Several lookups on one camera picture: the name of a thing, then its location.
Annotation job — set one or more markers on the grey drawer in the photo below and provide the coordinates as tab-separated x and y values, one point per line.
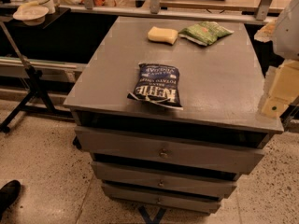
161	198
163	180
238	160

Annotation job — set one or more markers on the blue Kettle chip bag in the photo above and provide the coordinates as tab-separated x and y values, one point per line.
157	84

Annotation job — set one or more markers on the white plate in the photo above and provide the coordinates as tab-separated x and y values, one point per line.
31	16

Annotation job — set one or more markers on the middle grey drawer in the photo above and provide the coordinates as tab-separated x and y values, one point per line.
163	180

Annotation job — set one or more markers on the yellow sponge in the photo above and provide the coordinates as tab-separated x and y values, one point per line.
164	35

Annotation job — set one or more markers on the top grey drawer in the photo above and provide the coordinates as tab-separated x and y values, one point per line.
238	160

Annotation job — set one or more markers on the metal railing frame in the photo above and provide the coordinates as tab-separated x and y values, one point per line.
244	11

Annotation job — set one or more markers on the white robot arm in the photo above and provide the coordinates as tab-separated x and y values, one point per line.
285	40

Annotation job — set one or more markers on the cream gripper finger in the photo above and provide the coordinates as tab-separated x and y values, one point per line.
273	107
285	86

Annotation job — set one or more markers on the green jalapeno chip bag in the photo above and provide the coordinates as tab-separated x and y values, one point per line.
204	33

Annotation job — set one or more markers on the black shoe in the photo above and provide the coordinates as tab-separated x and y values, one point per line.
9	194

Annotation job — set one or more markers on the black metal stand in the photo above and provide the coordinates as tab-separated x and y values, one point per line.
36	90

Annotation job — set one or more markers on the bottom grey drawer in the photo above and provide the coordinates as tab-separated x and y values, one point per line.
161	198

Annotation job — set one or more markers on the grey drawer cabinet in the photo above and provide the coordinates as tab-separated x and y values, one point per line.
172	125

